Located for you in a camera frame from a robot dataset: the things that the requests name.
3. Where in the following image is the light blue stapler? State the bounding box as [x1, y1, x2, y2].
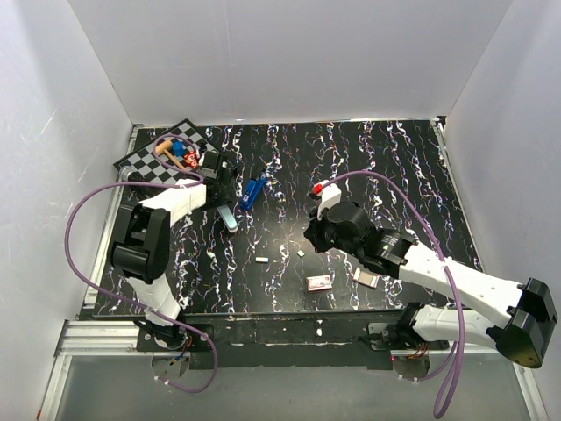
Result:
[217, 205, 238, 233]

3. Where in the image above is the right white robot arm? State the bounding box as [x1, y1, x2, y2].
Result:
[304, 201, 558, 368]

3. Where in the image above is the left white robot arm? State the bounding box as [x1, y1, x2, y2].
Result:
[108, 150, 238, 351]

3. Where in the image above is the blue toy block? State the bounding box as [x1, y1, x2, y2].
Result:
[173, 141, 186, 158]

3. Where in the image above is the checkered chess board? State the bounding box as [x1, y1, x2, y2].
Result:
[112, 118, 211, 189]

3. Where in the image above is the wooden toy mallet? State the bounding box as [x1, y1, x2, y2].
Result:
[155, 139, 185, 169]

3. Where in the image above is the open staple box tray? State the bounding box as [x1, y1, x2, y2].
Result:
[352, 268, 380, 289]

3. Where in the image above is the red white staple box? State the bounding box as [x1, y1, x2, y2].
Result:
[306, 275, 332, 292]

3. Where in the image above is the black cylinder silver cap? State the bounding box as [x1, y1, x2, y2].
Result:
[119, 166, 142, 182]

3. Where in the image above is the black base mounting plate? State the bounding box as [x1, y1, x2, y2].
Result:
[135, 310, 417, 372]

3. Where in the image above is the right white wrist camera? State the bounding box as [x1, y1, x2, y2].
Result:
[311, 180, 342, 220]

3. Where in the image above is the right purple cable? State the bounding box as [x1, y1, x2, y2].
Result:
[326, 169, 465, 418]

